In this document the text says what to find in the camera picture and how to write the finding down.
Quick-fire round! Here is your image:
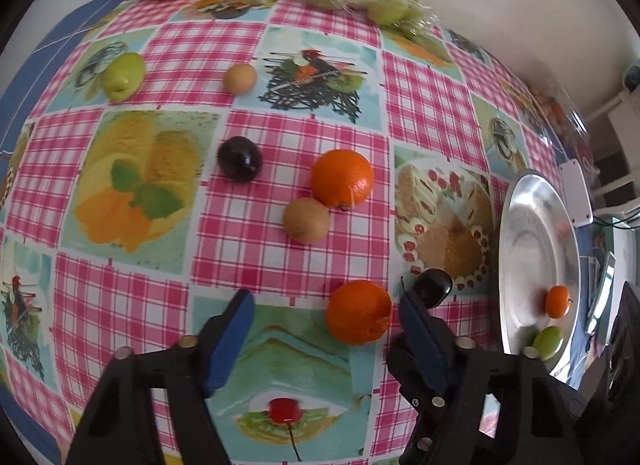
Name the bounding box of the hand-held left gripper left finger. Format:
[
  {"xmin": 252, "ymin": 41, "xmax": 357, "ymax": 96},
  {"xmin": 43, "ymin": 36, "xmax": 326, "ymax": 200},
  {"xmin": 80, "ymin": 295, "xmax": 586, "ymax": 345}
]
[{"xmin": 67, "ymin": 289, "xmax": 256, "ymax": 465}]

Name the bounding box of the large brown kiwi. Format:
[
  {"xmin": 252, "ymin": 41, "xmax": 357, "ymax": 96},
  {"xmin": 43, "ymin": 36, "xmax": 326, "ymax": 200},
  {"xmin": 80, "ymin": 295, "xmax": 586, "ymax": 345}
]
[{"xmin": 282, "ymin": 197, "xmax": 331, "ymax": 245}]

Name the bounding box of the clear plastic fruit container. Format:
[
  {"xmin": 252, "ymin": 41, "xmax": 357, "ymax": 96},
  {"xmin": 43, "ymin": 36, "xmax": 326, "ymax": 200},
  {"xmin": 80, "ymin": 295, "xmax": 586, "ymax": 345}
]
[{"xmin": 525, "ymin": 80, "xmax": 596, "ymax": 170}]

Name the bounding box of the large orange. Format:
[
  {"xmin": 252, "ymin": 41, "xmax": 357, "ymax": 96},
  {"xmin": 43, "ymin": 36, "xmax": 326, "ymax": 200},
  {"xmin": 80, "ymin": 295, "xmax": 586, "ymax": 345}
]
[
  {"xmin": 311, "ymin": 149, "xmax": 375, "ymax": 210},
  {"xmin": 325, "ymin": 280, "xmax": 393, "ymax": 346}
]

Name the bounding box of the dark purple plum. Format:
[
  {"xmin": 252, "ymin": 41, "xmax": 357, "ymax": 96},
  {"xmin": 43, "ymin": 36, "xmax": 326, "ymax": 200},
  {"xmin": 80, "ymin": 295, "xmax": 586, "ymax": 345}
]
[
  {"xmin": 413, "ymin": 269, "xmax": 453, "ymax": 310},
  {"xmin": 216, "ymin": 136, "xmax": 263, "ymax": 181}
]

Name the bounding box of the round metal plate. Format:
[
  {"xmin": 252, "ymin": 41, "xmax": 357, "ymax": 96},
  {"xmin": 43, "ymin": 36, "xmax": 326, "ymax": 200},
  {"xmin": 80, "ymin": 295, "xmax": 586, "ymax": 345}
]
[{"xmin": 498, "ymin": 169, "xmax": 581, "ymax": 380}]

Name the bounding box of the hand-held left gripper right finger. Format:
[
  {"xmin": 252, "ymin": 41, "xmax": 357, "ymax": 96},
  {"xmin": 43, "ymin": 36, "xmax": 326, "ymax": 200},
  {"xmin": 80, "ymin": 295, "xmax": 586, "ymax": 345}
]
[{"xmin": 387, "ymin": 291, "xmax": 584, "ymax": 465}]

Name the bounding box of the white plastic device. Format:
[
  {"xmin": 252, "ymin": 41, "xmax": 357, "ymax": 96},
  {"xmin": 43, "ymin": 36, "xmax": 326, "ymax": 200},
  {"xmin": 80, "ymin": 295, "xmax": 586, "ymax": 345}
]
[{"xmin": 558, "ymin": 160, "xmax": 594, "ymax": 228}]

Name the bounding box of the green jujube fruit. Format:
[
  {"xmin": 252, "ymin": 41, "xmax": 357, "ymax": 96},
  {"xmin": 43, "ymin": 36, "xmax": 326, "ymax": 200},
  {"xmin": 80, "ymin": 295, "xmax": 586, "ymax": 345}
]
[
  {"xmin": 102, "ymin": 52, "xmax": 147, "ymax": 103},
  {"xmin": 532, "ymin": 326, "xmax": 566, "ymax": 361}
]

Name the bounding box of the small brown kiwi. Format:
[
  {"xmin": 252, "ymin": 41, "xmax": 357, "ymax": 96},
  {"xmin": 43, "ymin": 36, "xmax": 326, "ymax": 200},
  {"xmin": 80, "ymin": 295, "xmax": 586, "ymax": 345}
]
[{"xmin": 223, "ymin": 63, "xmax": 258, "ymax": 95}]

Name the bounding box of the white chair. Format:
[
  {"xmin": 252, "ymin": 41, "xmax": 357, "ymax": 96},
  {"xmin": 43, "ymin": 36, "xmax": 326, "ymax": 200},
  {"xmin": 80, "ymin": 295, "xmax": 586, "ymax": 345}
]
[{"xmin": 585, "ymin": 90, "xmax": 640, "ymax": 218}]

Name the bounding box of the small mandarin orange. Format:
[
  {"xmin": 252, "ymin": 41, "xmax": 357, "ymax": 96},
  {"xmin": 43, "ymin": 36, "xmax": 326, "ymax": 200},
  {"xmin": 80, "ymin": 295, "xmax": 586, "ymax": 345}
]
[{"xmin": 544, "ymin": 285, "xmax": 573, "ymax": 319}]

